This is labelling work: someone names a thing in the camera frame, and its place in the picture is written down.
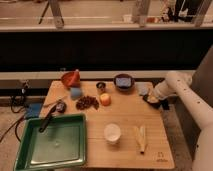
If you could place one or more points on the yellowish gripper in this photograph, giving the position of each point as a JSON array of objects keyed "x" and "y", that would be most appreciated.
[{"x": 152, "y": 99}]

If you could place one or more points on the black whiteboard eraser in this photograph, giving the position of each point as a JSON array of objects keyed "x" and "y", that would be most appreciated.
[{"x": 156, "y": 103}]

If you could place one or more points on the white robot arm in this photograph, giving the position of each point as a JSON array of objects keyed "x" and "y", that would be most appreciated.
[{"x": 178, "y": 83}]

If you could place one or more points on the green plastic tray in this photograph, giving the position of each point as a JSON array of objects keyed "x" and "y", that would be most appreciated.
[{"x": 62, "y": 144}]

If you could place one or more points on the dark bowl with blue cloth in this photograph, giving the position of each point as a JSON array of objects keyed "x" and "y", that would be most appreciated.
[{"x": 123, "y": 82}]

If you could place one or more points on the orange apple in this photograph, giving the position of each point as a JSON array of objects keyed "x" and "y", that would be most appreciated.
[{"x": 105, "y": 99}]

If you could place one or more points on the white plastic cup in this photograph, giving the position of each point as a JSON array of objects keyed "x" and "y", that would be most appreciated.
[{"x": 112, "y": 133}]

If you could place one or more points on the small metal cup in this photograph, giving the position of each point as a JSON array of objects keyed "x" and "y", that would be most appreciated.
[{"x": 101, "y": 87}]

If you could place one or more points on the pile of brown nuts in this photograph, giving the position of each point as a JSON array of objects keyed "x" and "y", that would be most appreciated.
[{"x": 86, "y": 102}]

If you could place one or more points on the blue sponge block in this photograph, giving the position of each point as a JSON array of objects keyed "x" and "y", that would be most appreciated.
[{"x": 75, "y": 93}]

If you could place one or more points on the blue box on floor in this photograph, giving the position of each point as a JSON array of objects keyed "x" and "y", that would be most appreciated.
[{"x": 33, "y": 110}]

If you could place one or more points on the black handled brush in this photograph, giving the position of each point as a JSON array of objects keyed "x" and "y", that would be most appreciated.
[{"x": 60, "y": 107}]

